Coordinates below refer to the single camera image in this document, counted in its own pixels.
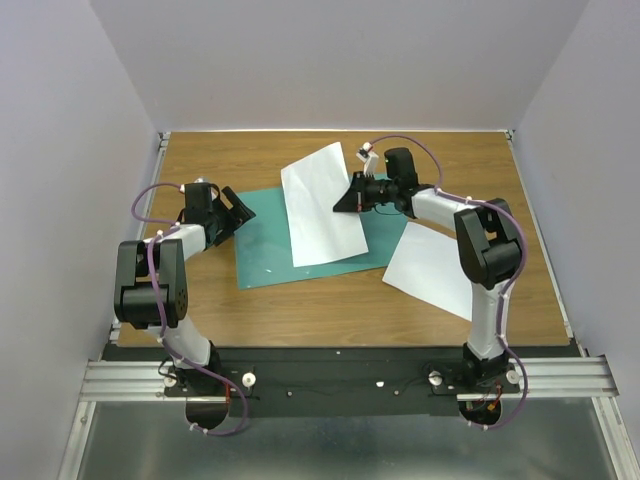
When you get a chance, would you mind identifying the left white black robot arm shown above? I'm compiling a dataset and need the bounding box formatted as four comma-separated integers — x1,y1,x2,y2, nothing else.
114,179,255,395

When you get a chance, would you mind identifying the right table edge rail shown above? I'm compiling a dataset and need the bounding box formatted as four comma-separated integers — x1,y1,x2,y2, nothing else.
504,129,589,357

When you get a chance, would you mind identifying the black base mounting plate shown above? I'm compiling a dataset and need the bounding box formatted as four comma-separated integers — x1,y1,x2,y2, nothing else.
99,345,581,418

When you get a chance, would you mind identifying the white paper sheet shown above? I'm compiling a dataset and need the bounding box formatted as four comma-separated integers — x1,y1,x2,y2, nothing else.
281,142,369,267
382,222,472,321

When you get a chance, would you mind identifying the metal sheet front panel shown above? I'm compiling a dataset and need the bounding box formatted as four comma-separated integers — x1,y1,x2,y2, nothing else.
59,399,639,479

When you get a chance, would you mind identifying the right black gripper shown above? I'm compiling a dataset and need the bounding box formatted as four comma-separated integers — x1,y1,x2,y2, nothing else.
332,172,397,213

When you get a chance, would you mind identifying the table edge rail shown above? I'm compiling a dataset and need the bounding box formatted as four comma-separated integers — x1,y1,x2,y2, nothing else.
504,129,589,357
109,131,172,346

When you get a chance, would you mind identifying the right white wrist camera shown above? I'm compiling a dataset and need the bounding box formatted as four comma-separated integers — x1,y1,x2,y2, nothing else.
356,142,379,177

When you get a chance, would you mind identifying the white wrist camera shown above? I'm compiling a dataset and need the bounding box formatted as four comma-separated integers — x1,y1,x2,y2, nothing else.
179,177,210,194
356,142,379,177

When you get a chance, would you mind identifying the aluminium extrusion rail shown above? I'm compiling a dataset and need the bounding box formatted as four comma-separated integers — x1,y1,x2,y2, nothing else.
80,357,619,402

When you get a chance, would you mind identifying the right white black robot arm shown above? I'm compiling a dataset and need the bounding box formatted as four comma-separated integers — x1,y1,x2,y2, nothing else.
333,143,528,392

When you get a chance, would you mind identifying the left table edge rail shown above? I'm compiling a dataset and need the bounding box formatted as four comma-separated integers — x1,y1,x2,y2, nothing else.
109,131,172,346

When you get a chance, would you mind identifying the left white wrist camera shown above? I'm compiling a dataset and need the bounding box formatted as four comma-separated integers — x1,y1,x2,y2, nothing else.
179,177,210,194

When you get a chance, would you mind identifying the teal paper folder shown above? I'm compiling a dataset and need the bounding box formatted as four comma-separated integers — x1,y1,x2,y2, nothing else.
234,187,407,290

